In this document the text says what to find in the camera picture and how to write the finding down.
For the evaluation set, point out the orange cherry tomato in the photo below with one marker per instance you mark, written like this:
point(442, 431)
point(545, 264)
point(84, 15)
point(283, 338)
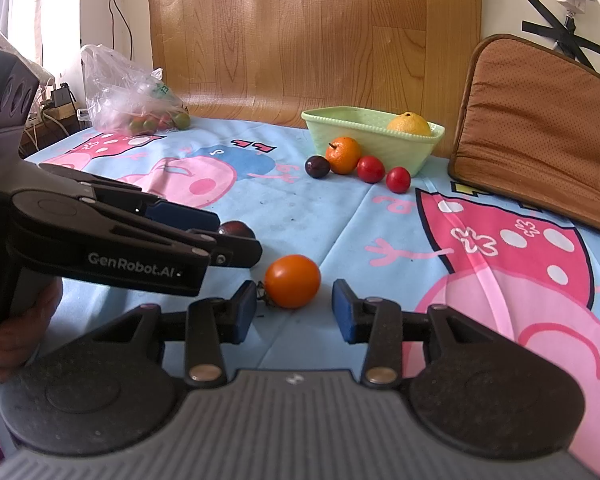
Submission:
point(292, 281)

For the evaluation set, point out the black tape strips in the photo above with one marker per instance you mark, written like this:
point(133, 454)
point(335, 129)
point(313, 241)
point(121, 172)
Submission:
point(567, 35)

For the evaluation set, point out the brown cushion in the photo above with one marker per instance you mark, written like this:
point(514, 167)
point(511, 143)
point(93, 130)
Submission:
point(540, 125)

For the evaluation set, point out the light green plastic basket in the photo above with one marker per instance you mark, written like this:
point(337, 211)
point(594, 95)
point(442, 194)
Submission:
point(405, 152)

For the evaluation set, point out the printed blanket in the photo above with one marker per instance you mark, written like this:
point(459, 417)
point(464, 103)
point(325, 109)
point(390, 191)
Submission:
point(330, 220)

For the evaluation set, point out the red cherry tomato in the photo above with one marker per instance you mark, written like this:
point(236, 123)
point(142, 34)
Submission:
point(398, 180)
point(370, 169)

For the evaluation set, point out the black power adapter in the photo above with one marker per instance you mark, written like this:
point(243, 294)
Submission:
point(62, 96)

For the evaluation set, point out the person's left hand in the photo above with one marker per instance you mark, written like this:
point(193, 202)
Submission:
point(27, 337)

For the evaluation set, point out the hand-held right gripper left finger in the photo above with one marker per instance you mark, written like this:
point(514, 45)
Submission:
point(245, 312)

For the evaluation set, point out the mandarin orange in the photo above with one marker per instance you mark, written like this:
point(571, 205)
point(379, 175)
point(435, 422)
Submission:
point(343, 155)

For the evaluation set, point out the cluster of small tomatoes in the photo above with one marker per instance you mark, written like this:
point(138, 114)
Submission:
point(152, 122)

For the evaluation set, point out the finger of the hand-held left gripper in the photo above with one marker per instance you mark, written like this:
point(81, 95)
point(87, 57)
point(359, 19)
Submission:
point(235, 254)
point(185, 216)

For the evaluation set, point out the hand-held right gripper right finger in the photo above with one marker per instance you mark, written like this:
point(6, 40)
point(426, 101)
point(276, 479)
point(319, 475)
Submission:
point(342, 312)

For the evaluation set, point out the yellow lemon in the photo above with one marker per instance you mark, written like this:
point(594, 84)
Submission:
point(410, 124)

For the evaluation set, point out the dark purple cherry tomato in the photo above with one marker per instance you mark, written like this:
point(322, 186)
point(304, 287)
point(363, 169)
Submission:
point(235, 229)
point(316, 166)

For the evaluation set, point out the clear plastic bag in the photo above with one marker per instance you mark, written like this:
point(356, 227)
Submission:
point(115, 90)

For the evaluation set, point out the wood pattern board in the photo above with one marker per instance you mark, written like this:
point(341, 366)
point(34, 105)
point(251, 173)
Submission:
point(305, 35)

